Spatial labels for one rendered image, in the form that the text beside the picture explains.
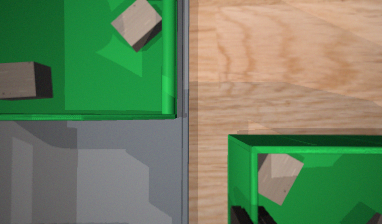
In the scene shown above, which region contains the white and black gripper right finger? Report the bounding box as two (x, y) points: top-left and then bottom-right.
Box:
(258, 206), (277, 224)

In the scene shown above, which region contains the green open-front bin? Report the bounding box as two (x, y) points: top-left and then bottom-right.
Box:
(0, 0), (177, 121)
(228, 134), (382, 224)

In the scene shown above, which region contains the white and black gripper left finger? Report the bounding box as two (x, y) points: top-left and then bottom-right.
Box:
(231, 206), (254, 224)

